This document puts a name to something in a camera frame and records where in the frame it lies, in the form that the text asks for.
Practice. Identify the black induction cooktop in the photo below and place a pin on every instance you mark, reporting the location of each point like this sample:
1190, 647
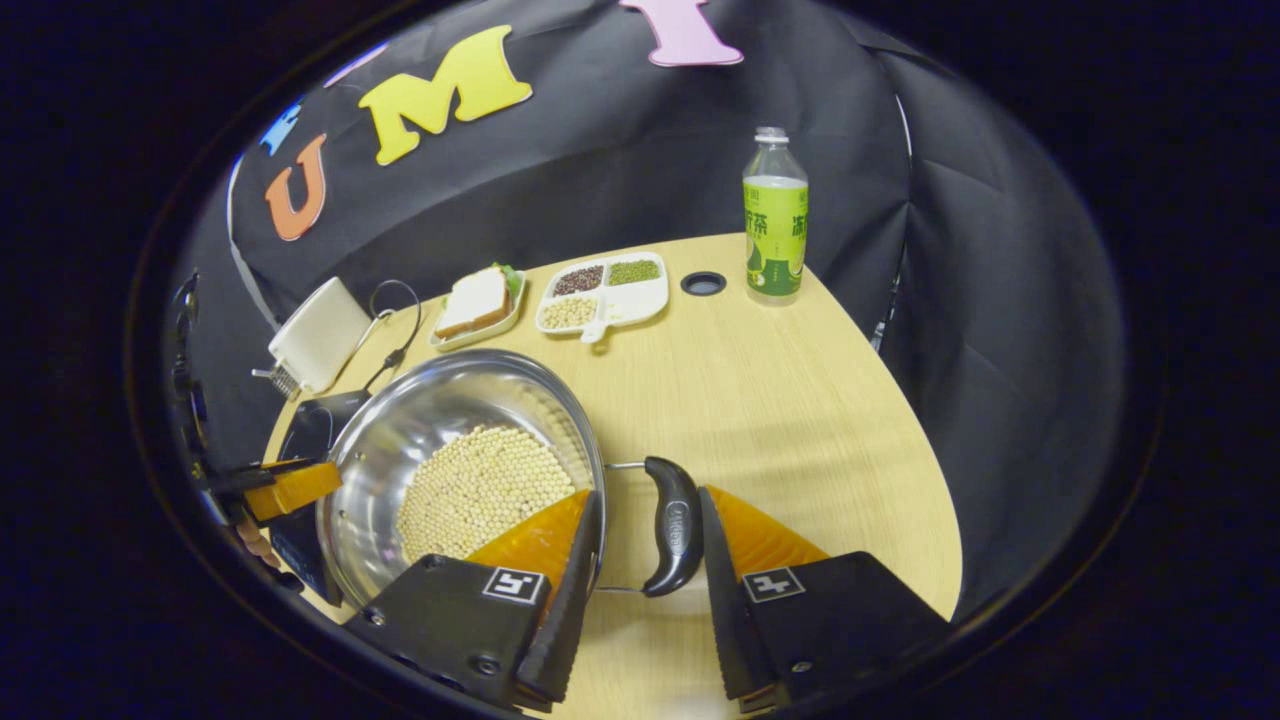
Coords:
320, 425

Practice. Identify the white divided dish with beans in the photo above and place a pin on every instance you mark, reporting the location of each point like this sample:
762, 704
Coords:
615, 300

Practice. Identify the white sandwich plate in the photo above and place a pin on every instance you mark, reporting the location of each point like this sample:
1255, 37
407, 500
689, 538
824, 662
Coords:
480, 335

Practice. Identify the green label drink bottle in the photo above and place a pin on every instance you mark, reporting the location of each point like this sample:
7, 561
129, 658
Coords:
775, 230

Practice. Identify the sandwich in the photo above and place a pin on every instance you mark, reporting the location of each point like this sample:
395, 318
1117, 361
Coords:
472, 300

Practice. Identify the stainless steel pot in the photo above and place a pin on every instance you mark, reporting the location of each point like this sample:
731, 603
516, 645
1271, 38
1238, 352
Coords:
420, 410

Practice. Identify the pile of soybeans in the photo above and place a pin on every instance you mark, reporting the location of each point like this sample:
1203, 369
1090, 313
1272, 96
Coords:
480, 490

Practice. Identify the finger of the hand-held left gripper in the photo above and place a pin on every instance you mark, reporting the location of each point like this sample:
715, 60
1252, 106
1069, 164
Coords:
295, 490

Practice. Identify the white toaster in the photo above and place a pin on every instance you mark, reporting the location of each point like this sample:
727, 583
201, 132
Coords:
322, 335

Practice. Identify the black equipment stand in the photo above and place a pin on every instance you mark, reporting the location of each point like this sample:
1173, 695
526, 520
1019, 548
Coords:
188, 380

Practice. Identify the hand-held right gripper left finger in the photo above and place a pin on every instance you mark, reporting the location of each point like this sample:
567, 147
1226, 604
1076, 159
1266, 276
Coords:
460, 620

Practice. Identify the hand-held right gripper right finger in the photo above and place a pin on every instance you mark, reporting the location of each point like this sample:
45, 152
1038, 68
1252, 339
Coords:
830, 620

